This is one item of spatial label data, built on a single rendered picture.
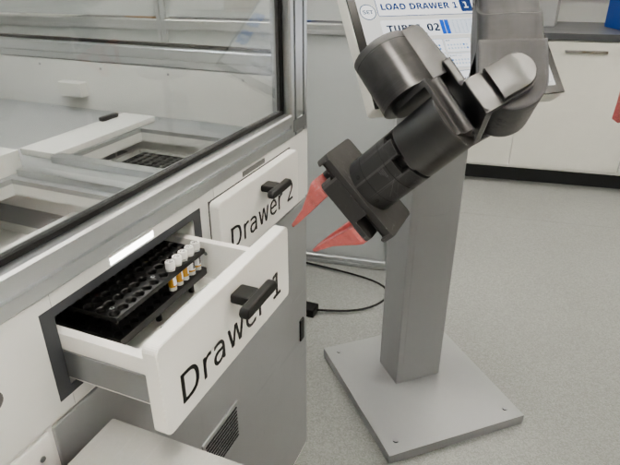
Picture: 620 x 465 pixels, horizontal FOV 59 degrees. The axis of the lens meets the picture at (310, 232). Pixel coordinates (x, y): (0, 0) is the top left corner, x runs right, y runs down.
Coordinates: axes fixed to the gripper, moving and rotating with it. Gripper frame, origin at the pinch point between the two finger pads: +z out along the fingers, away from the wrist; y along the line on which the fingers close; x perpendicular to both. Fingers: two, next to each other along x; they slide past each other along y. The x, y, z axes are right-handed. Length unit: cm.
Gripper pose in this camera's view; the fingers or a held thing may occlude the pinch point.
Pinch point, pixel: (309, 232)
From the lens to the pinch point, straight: 59.2
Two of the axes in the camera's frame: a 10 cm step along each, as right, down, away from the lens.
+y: -6.4, -7.7, -0.5
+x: -4.0, 3.9, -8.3
